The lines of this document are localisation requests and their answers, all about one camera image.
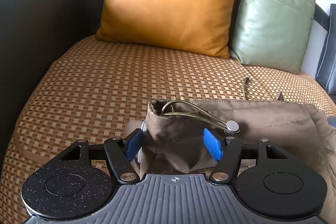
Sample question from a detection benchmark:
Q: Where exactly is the blue grey cushion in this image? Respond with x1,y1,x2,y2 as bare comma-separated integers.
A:
314,3,335,97

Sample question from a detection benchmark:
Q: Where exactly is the olive elastic drawcord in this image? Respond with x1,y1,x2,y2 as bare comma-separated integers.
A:
161,100,228,132

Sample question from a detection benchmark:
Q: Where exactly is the olive brown jacket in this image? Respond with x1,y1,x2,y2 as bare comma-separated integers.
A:
126,97,335,223

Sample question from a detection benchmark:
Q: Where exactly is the green leather cushion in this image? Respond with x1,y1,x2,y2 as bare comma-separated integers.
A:
230,0,315,73

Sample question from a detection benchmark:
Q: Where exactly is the silver cord stopper toggle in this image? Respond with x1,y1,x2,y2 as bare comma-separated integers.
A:
226,120,240,135

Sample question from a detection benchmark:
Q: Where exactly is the orange leather cushion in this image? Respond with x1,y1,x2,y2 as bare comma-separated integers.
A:
96,0,234,59

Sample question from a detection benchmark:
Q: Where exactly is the dark leather sofa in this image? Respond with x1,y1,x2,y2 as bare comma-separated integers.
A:
0,0,336,169

